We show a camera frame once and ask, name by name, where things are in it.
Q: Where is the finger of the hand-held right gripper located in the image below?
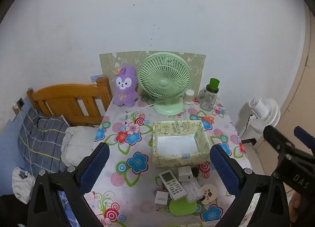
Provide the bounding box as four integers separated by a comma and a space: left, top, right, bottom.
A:
294, 126, 315, 159
263, 125, 315, 191

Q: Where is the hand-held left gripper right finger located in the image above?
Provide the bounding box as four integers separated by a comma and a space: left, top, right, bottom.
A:
210, 144, 290, 227

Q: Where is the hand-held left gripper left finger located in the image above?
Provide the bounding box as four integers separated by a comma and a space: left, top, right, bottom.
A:
27, 142, 110, 227

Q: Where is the clear plastic case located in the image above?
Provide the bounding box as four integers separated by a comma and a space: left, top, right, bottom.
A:
182, 179, 204, 203

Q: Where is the white power adapter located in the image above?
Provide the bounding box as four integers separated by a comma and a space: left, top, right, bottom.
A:
178, 166, 193, 182

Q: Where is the white remote control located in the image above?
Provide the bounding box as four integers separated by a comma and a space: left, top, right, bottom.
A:
159, 171, 185, 200

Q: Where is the green rounded case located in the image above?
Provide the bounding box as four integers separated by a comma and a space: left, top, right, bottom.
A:
169, 198, 196, 216

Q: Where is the yellow printed storage box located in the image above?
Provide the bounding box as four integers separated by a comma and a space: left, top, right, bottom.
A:
152, 119, 210, 168

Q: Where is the person's right hand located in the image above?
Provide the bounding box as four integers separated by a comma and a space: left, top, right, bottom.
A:
288, 191, 300, 223

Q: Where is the round beige skull coaster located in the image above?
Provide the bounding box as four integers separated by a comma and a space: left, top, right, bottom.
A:
200, 183, 218, 204

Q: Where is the floral tablecloth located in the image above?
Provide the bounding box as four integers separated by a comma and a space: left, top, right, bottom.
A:
82, 93, 261, 227

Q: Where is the white floor fan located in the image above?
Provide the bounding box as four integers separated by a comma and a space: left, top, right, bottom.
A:
236, 97, 281, 141

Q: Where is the beige door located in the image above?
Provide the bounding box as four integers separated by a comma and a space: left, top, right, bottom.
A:
277, 1, 315, 131

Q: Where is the grey plaid pillow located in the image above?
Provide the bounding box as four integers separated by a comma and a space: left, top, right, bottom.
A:
17, 107, 70, 176

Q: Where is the small white square box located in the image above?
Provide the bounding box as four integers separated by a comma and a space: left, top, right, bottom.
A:
155, 191, 169, 204

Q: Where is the glass jar with green lid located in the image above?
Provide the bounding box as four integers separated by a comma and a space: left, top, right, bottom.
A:
198, 78, 220, 111

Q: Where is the white patterned cloth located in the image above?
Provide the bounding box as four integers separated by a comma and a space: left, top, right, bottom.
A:
12, 167, 36, 205

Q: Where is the purple plush bunny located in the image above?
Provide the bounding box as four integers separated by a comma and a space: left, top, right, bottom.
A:
112, 65, 138, 107

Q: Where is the cotton swab jar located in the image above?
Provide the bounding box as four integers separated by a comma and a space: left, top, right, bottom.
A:
184, 89, 195, 105

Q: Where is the wooden bed headboard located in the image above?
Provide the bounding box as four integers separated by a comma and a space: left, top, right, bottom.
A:
27, 77, 113, 127

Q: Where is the green desk fan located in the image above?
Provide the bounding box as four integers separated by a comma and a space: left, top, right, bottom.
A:
138, 52, 191, 116

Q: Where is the white fan cable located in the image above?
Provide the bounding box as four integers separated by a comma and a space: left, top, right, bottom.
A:
127, 100, 163, 114

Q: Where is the blue wall sticker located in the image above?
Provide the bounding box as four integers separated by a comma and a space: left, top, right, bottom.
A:
90, 75, 109, 83

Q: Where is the beige printed wall sheet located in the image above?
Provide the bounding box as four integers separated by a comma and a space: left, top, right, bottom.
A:
99, 50, 206, 95

